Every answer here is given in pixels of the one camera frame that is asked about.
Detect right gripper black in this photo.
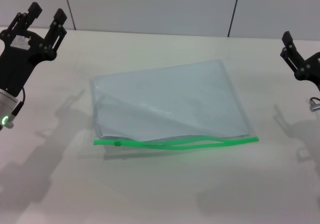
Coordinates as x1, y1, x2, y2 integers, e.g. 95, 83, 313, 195
279, 30, 320, 93

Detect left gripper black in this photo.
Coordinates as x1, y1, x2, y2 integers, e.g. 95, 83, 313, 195
0, 1, 69, 98

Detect arm silver cable connector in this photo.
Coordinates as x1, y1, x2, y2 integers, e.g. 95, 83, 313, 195
4, 86, 27, 129
307, 96, 320, 113

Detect left arm silver cable connector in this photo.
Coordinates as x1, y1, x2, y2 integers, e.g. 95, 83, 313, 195
4, 86, 27, 129

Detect clear document bag green zipper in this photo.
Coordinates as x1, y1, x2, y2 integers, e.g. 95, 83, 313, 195
89, 58, 260, 153

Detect right arm silver cable connector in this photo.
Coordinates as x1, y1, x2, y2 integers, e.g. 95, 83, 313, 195
307, 96, 320, 113

